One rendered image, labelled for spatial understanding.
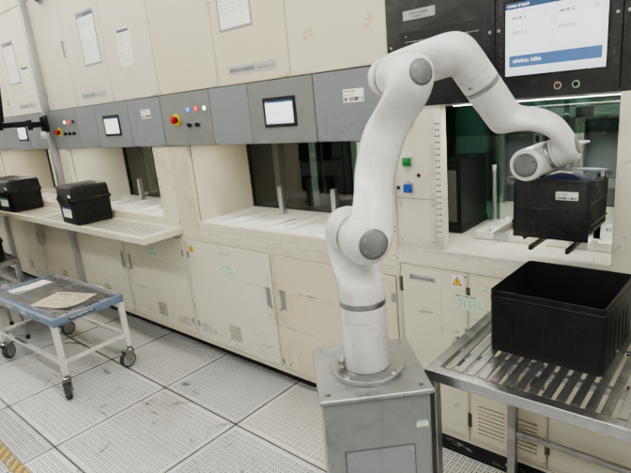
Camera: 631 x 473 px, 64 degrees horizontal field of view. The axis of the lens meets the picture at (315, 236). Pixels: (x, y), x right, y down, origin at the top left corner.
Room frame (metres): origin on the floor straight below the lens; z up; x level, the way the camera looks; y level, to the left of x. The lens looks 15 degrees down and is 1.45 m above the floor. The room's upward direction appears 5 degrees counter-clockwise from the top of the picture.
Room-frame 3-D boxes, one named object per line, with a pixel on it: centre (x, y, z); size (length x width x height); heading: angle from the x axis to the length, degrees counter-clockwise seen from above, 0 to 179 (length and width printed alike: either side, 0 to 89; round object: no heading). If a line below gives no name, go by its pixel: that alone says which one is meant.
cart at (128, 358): (2.97, 1.63, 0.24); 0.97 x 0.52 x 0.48; 50
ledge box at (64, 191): (3.46, 1.56, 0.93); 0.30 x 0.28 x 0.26; 45
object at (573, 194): (1.52, -0.76, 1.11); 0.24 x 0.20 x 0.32; 48
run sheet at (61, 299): (2.83, 1.51, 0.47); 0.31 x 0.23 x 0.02; 69
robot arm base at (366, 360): (1.21, -0.10, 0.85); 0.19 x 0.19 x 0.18
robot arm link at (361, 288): (1.24, -0.10, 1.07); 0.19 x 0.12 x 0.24; 15
